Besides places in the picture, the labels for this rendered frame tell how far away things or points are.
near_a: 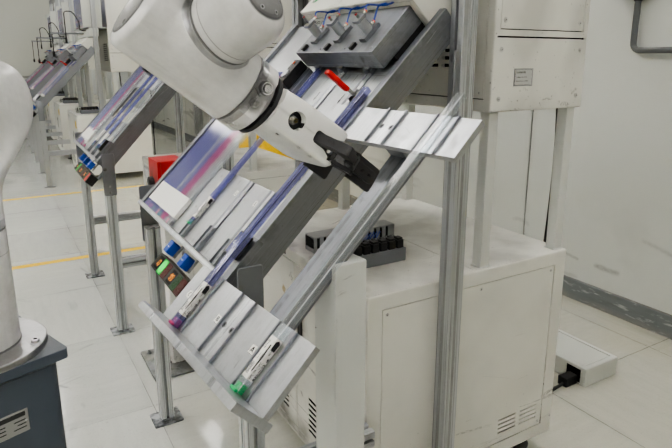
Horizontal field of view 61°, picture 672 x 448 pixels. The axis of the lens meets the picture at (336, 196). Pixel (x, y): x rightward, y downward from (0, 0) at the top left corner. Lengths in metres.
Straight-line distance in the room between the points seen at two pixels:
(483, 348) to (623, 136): 1.44
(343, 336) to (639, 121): 2.00
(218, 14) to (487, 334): 1.19
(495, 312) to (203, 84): 1.12
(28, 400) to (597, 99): 2.44
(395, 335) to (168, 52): 0.93
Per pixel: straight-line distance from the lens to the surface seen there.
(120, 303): 2.60
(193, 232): 1.35
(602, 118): 2.80
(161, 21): 0.57
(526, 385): 1.75
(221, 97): 0.60
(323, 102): 1.32
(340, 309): 0.90
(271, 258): 1.11
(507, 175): 3.16
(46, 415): 1.02
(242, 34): 0.54
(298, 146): 0.64
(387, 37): 1.22
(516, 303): 1.59
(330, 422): 1.00
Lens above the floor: 1.12
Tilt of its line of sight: 13 degrees down
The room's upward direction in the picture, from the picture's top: straight up
